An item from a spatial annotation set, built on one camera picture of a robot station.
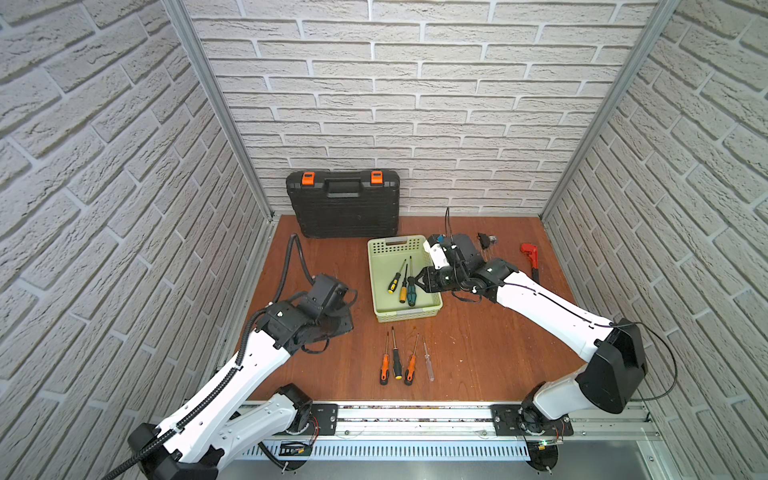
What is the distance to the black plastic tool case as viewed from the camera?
3.08 feet

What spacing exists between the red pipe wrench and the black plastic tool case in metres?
0.50

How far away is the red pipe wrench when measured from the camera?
1.04m
